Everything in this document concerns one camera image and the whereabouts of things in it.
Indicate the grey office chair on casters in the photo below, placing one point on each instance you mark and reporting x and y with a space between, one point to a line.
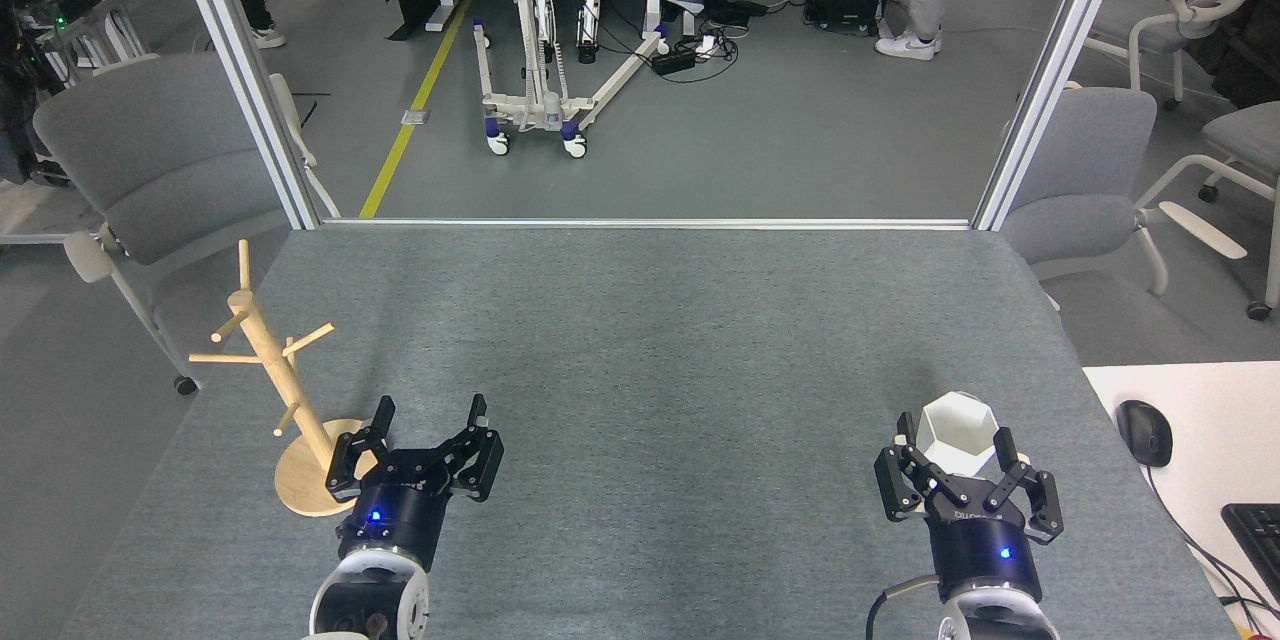
1250 135

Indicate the silver table edge rail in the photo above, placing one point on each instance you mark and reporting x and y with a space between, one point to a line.
650 223

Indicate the wooden cup rack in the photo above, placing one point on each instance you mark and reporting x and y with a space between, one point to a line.
280 375

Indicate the white hexagonal cup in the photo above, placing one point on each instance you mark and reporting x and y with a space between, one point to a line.
950 420

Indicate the robot arm white joint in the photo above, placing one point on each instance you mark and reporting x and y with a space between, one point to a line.
350 570

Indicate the black computer mouse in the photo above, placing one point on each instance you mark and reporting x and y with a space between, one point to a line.
1145 432

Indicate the black device with green light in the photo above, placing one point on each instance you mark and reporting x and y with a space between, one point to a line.
65 0

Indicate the metal floor plate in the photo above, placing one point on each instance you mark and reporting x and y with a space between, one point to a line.
416 116

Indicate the black keyboard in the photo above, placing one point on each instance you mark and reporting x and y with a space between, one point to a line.
1260 540

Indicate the silver frame post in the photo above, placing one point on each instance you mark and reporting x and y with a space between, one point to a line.
1052 70
241 60

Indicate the grey chair with white frame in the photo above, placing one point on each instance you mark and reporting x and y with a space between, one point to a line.
1090 150
150 150

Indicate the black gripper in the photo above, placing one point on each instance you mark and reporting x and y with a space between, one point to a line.
980 550
400 515

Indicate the black power strip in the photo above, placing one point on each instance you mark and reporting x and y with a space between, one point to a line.
675 60

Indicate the white office chair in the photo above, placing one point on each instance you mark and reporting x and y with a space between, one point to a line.
1140 35

